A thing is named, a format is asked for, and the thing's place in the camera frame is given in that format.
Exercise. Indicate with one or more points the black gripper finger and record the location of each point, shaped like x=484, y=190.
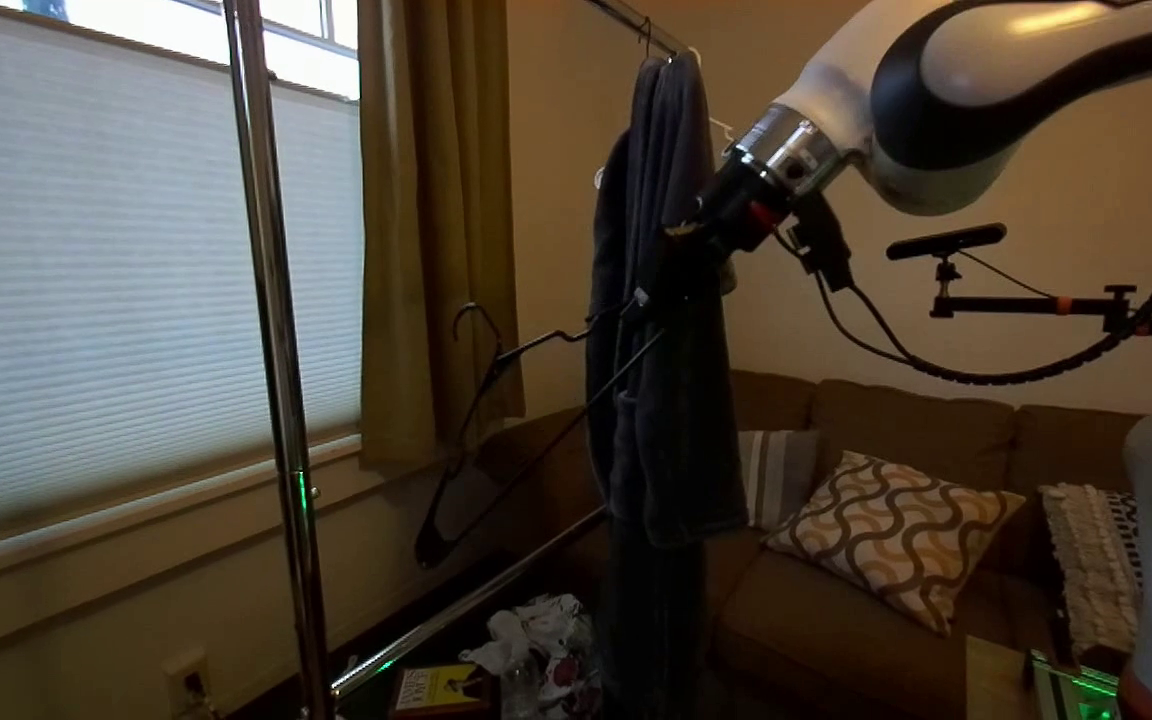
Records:
x=694, y=283
x=668, y=260

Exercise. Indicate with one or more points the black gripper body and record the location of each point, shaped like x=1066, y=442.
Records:
x=736, y=211

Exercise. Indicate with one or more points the black clothes hanger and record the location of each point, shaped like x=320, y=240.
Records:
x=432, y=543

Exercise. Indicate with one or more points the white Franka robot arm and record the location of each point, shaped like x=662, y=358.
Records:
x=1029, y=81

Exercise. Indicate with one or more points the dark grey hanging robe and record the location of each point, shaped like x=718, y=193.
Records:
x=662, y=427

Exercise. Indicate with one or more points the striped grey pillow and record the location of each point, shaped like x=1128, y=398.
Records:
x=778, y=473

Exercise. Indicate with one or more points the olive curtain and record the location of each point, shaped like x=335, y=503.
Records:
x=438, y=240

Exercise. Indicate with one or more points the brown sofa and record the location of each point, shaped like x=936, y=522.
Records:
x=921, y=427

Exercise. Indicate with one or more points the wave patterned pillow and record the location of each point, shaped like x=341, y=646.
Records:
x=897, y=534

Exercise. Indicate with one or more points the white crumpled cloth heap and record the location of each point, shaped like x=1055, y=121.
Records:
x=538, y=643

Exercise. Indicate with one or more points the metal rack upright pole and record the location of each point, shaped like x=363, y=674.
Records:
x=279, y=335

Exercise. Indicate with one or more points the yellow box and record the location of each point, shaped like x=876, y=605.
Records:
x=441, y=694

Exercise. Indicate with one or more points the cream knit throw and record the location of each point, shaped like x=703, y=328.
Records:
x=1088, y=561

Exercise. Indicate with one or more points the wooden side table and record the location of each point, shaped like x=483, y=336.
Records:
x=999, y=686

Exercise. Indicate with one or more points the white window blind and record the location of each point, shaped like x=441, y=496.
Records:
x=99, y=267

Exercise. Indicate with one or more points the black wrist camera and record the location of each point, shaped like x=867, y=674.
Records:
x=823, y=240

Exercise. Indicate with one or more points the metal rack high rail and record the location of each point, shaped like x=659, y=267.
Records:
x=636, y=24

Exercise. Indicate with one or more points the black bar camera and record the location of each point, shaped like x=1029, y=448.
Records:
x=951, y=240

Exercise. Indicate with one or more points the metal rack low rail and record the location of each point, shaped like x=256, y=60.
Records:
x=469, y=605

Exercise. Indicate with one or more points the wall power outlet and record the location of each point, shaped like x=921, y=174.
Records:
x=191, y=681

